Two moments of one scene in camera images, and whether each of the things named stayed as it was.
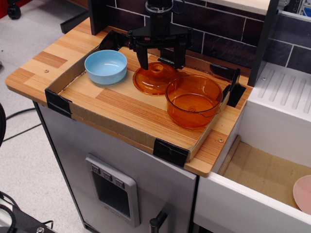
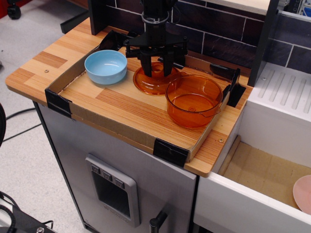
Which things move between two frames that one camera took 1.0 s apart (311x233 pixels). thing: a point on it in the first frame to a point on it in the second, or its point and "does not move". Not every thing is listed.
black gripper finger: [180, 57] to [168, 61]
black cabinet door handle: [155, 223] does not move
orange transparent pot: [192, 100] does not move
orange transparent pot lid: [155, 80] does not move
